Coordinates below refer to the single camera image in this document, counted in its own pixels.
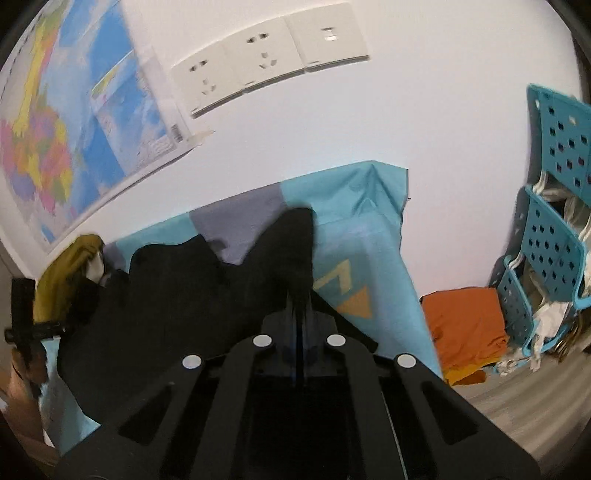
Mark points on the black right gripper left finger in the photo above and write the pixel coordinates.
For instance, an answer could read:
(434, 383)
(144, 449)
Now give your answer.
(229, 418)

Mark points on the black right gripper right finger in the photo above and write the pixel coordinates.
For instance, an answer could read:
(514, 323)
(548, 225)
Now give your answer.
(370, 417)

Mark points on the black knit cardigan gold buttons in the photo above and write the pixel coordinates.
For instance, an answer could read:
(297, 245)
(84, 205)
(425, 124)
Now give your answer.
(177, 300)

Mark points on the left hand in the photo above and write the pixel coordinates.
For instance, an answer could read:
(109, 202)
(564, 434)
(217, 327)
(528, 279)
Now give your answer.
(28, 376)

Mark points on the mustard yellow folded garment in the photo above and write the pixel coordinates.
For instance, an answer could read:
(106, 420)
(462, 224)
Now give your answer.
(59, 282)

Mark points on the cream folded garment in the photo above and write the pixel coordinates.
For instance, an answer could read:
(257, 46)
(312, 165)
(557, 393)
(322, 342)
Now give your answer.
(96, 269)

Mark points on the orange folded cloth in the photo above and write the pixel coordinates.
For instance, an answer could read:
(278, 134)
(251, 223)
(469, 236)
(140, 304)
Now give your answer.
(468, 330)

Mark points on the teal perforated plastic basket rack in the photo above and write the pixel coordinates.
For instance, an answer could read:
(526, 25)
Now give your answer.
(545, 285)

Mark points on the colourful world map poster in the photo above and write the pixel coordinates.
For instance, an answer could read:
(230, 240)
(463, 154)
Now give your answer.
(86, 111)

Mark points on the white wall socket panel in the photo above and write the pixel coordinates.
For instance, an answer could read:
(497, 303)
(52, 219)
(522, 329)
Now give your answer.
(275, 49)

